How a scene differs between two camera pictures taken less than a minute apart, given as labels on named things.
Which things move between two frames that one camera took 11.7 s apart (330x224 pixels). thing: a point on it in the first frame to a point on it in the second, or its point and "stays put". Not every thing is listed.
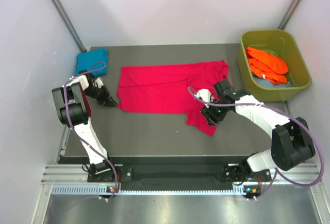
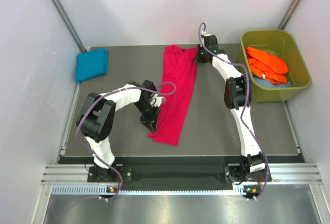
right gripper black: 212,120 to 199,47
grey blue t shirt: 263,82 stays put
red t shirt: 164,88 to 177,83
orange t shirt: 267,65 stays put
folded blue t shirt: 94,61 stays put
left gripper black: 110,101 to 150,122
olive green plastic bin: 273,67 stays put
